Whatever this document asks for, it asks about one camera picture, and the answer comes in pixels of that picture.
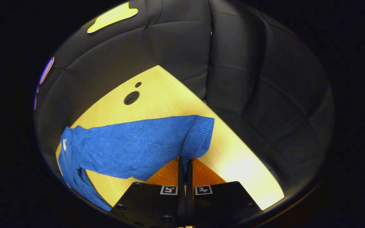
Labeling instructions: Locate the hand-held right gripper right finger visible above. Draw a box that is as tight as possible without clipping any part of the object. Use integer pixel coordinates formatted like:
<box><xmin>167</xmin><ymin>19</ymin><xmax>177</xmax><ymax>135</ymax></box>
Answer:
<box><xmin>185</xmin><ymin>158</ymin><xmax>263</xmax><ymax>228</ymax></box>

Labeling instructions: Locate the blue knit garment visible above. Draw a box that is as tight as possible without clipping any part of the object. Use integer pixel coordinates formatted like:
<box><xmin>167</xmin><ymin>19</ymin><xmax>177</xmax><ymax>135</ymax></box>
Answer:
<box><xmin>57</xmin><ymin>115</ymin><xmax>215</xmax><ymax>212</ymax></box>

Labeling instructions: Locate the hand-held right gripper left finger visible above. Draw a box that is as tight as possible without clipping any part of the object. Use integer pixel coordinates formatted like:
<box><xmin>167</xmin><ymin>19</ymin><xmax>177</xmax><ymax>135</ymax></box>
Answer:
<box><xmin>108</xmin><ymin>156</ymin><xmax>185</xmax><ymax>228</ymax></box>

